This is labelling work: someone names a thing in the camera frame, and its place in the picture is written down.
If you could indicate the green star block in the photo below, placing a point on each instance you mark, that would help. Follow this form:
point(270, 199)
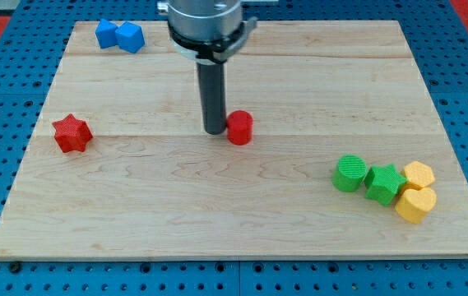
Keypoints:
point(383, 183)

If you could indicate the wooden board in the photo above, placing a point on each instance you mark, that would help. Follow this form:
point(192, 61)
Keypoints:
point(153, 186)

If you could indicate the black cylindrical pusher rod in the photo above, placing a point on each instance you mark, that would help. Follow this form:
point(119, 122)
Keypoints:
point(211, 81)

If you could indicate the blue cube block left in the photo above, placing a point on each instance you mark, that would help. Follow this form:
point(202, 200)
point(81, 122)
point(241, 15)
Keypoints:
point(105, 33)

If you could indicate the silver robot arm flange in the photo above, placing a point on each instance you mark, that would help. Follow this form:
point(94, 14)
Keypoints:
point(208, 32)

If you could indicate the green cylinder block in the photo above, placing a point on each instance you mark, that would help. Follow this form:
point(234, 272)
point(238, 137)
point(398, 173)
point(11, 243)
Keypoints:
point(349, 173)

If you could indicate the yellow hexagon block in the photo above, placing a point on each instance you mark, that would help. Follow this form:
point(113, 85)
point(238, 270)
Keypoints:
point(417, 175)

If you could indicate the red cylinder block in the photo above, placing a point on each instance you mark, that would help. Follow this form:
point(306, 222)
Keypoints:
point(240, 127)

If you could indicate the yellow heart block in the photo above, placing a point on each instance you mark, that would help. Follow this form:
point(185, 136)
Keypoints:
point(414, 205)

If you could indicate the blue hexagon block right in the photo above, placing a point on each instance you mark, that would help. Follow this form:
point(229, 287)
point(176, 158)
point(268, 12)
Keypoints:
point(130, 37)

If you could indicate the red star block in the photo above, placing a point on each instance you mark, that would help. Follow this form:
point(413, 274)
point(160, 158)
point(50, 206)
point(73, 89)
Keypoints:
point(71, 134)

